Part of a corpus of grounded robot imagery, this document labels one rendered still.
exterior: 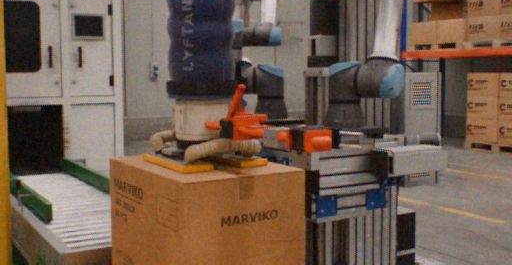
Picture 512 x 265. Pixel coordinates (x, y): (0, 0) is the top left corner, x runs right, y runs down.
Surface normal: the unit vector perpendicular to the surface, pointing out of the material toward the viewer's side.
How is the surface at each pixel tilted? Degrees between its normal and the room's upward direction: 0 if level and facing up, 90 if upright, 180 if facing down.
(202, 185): 90
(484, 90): 92
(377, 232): 90
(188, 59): 73
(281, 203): 90
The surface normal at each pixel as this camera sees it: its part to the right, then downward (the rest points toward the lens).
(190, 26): -0.11, -0.27
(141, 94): 0.51, 0.06
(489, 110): -0.83, 0.09
